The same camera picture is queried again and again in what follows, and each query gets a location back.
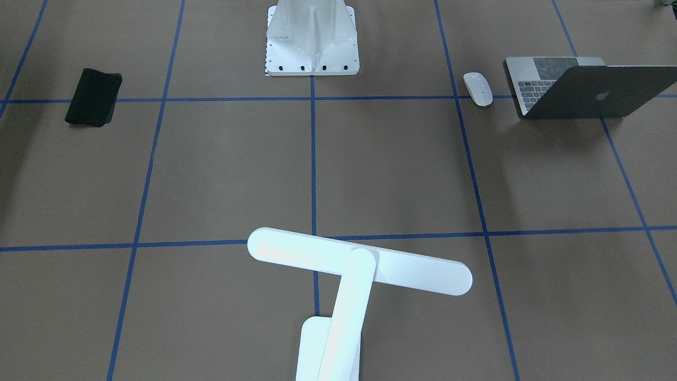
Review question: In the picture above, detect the white computer mouse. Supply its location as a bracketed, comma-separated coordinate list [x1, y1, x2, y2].
[463, 72, 493, 107]

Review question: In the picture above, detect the grey laptop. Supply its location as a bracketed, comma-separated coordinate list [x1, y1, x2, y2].
[505, 57, 676, 119]

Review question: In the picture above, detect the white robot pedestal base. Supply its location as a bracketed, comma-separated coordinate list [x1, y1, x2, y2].
[264, 1, 360, 76]

